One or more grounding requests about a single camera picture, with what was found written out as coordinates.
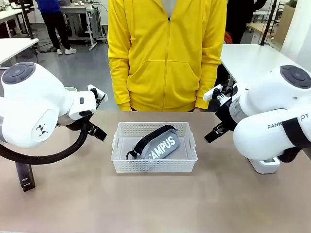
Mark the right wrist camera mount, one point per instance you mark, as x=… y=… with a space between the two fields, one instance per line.
x=209 y=95

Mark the wooden cabinet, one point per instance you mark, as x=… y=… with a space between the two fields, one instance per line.
x=285 y=21

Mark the background person in black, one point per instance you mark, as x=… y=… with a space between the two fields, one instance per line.
x=239 y=19

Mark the grey CAMPUS pencil pouch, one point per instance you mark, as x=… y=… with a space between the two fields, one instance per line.
x=162 y=145

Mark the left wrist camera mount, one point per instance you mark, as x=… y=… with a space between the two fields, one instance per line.
x=96 y=93

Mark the light green plastic cup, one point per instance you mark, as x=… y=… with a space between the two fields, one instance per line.
x=71 y=89

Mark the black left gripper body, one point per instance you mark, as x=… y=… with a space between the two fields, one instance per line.
x=73 y=125

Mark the white tape dispenser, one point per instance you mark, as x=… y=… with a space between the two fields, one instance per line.
x=266 y=167

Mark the white perforated plastic basket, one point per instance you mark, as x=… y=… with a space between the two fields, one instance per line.
x=155 y=166

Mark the background person black trousers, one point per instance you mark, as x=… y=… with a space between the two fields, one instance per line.
x=54 y=24

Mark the dark brown stapler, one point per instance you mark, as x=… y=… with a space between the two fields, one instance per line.
x=25 y=177

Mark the black background stand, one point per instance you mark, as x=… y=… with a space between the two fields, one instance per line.
x=28 y=19

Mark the white background desk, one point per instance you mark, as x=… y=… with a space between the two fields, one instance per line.
x=9 y=15

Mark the wooden background table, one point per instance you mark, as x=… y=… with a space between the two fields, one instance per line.
x=256 y=28

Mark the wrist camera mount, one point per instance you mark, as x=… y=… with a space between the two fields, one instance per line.
x=96 y=93
x=209 y=95

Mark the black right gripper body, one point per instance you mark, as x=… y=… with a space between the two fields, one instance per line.
x=226 y=111

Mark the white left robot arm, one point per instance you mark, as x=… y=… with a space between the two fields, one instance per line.
x=29 y=104

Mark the grey equipment desk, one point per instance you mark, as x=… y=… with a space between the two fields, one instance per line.
x=80 y=9

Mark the orange fabric item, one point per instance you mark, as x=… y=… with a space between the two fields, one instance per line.
x=228 y=37

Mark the person in yellow hoodie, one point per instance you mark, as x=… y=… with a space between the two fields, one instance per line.
x=165 y=60

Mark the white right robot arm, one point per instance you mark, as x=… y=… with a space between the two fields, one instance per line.
x=267 y=102

